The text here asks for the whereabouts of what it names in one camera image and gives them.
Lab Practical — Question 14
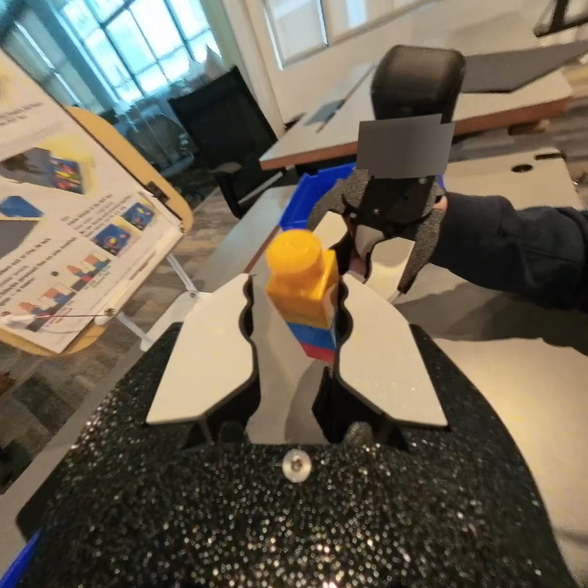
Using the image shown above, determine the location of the blue plastic bin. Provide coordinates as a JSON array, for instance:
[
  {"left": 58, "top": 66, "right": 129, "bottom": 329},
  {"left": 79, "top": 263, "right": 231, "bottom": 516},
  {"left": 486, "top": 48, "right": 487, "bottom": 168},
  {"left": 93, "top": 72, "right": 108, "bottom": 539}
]
[
  {"left": 7, "top": 526, "right": 44, "bottom": 586},
  {"left": 279, "top": 164, "right": 447, "bottom": 230}
]

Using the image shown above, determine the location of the grey table brown edge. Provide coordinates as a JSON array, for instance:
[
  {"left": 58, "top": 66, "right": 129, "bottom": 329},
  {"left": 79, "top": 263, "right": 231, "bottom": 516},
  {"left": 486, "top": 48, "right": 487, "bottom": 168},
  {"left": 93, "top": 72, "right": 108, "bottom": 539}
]
[{"left": 259, "top": 48, "right": 575, "bottom": 172}]

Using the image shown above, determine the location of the large grid window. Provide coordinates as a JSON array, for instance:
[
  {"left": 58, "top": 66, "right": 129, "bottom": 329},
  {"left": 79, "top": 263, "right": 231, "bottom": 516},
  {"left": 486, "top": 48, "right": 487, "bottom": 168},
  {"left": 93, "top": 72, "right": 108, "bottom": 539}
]
[{"left": 18, "top": 0, "right": 221, "bottom": 104}]

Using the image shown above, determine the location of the red mega block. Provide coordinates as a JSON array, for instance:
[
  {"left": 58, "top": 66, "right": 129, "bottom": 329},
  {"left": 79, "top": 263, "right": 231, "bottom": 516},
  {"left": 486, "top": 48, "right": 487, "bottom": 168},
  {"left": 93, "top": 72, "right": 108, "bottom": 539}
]
[{"left": 301, "top": 342, "right": 337, "bottom": 364}]

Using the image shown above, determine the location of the person's right hand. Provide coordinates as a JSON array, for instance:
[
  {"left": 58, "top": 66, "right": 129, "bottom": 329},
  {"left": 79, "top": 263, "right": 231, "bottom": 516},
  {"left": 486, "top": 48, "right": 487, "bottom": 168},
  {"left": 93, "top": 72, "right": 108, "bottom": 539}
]
[{"left": 348, "top": 195, "right": 450, "bottom": 277}]

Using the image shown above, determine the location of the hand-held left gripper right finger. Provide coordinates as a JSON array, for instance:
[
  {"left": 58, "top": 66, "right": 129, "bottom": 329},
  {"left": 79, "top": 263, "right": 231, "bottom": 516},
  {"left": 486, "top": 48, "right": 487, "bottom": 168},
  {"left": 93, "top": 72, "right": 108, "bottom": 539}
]
[{"left": 312, "top": 275, "right": 449, "bottom": 444}]

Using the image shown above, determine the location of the blue mega block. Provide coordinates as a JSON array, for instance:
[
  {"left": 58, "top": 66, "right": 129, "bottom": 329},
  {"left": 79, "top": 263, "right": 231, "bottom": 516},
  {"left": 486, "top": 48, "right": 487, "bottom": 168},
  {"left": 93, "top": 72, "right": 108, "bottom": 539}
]
[{"left": 286, "top": 319, "right": 340, "bottom": 353}]

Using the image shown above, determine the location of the yellow mega block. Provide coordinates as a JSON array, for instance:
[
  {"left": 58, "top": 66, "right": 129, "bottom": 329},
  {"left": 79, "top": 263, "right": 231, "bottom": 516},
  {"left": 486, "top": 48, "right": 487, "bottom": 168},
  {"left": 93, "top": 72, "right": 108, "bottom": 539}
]
[{"left": 266, "top": 230, "right": 341, "bottom": 330}]

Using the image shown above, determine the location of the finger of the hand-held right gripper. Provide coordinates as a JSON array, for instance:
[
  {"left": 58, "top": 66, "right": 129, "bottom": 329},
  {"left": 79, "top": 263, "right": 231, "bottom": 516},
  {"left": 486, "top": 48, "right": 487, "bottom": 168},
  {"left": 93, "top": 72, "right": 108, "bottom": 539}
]
[
  {"left": 370, "top": 239, "right": 417, "bottom": 304},
  {"left": 315, "top": 212, "right": 354, "bottom": 277}
]

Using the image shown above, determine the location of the white instruction poster sheet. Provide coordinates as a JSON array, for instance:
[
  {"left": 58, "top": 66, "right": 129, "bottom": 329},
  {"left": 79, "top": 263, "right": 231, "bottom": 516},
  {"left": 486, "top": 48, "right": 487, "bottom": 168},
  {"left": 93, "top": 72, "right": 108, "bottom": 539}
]
[{"left": 0, "top": 46, "right": 185, "bottom": 355}]

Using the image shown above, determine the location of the black padded chair back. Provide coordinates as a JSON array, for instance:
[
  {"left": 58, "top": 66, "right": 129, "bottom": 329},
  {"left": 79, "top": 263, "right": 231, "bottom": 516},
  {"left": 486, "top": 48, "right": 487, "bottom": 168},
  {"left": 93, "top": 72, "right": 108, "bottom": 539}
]
[{"left": 371, "top": 45, "right": 467, "bottom": 125}]

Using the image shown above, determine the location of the person's right forearm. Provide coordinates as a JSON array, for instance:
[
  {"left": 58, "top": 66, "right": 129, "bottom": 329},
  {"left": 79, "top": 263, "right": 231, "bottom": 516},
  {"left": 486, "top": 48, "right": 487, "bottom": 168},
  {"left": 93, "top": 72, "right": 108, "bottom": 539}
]
[{"left": 427, "top": 193, "right": 588, "bottom": 356}]

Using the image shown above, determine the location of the black mesh office chair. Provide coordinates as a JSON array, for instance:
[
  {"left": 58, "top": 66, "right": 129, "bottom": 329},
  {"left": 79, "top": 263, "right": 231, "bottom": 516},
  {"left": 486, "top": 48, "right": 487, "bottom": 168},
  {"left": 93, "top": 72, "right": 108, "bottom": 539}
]
[{"left": 168, "top": 68, "right": 278, "bottom": 220}]

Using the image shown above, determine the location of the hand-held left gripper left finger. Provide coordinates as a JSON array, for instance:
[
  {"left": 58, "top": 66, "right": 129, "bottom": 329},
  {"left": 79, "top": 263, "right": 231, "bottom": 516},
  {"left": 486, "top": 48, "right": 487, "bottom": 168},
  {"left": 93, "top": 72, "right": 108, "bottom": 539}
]
[{"left": 146, "top": 273, "right": 262, "bottom": 444}]

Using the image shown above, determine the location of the white framed window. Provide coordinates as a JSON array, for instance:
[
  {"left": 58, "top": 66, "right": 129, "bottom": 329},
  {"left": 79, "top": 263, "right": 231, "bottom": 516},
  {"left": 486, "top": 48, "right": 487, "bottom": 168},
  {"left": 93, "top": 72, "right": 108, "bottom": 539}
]
[{"left": 262, "top": 0, "right": 442, "bottom": 67}]

